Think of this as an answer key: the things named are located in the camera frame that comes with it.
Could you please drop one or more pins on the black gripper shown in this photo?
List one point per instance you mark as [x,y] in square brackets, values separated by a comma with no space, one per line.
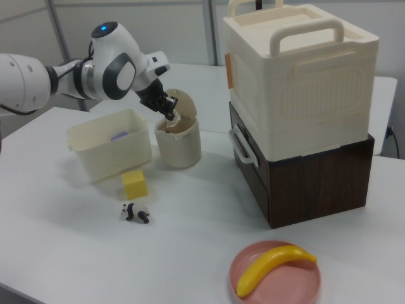
[153,96]

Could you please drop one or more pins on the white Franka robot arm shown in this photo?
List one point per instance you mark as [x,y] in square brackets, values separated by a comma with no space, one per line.
[19,82]

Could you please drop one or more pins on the cream trash can with lid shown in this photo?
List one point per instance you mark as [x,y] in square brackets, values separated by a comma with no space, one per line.
[178,149]

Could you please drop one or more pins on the cream rectangular plastic bin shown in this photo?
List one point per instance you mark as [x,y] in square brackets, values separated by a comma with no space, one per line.
[110,158]

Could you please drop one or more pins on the yellow foam block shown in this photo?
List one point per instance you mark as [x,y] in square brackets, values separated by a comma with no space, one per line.
[135,185]

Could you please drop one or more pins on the small panda toy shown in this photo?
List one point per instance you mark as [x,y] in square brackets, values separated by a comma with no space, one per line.
[136,212]

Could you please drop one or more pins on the black pole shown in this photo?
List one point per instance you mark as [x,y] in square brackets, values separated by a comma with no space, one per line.
[259,3]

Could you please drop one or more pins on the dark wood drawer cabinet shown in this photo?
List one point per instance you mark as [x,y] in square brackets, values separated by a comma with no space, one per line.
[316,187]

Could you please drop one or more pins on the yellow toy banana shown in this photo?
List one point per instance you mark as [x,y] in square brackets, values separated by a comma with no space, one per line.
[265,264]

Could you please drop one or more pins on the pink plate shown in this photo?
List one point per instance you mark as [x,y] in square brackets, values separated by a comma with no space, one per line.
[284,285]

